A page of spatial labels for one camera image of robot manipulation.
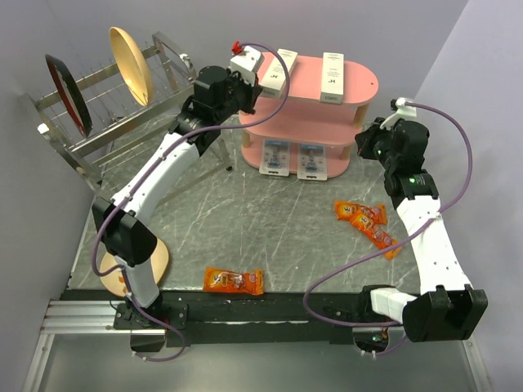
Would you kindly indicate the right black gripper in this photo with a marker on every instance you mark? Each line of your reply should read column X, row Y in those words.
column 364, row 140

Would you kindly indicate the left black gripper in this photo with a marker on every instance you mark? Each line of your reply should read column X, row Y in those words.
column 252, row 91

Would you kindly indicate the white razor box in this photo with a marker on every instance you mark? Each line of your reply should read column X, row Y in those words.
column 274, row 80
column 332, row 78

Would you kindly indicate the blue razor blister pack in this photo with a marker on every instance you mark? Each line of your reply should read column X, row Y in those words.
column 275, row 156
column 312, row 162

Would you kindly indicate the pink three-tier shelf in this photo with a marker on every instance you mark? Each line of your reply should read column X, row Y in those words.
column 305, row 120

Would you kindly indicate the orange razor bag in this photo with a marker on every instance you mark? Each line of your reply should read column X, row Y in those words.
column 231, row 282
column 373, row 231
column 345, row 211

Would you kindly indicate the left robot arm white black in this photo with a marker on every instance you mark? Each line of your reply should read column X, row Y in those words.
column 122, row 221

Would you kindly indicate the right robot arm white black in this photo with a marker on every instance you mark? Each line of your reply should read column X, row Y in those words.
column 448, row 307

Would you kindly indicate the yellow wooden plate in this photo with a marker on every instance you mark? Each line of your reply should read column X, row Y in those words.
column 132, row 65

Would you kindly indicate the metal dish rack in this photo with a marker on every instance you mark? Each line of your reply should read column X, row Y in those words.
column 118, row 130

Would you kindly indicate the black red plate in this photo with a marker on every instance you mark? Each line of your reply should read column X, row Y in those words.
column 70, row 94

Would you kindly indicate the orange razor bag front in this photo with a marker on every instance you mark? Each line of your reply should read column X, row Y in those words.
column 231, row 282

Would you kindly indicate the bird painted wooden plate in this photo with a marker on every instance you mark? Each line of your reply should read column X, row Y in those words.
column 114, row 282

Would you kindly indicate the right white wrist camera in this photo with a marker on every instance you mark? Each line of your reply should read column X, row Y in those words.
column 402, row 109

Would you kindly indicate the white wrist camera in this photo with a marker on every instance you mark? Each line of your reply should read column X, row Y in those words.
column 402, row 109
column 246, row 60

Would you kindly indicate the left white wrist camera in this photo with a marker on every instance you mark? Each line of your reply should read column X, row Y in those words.
column 246, row 60

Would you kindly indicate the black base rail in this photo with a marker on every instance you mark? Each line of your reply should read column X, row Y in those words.
column 217, row 318

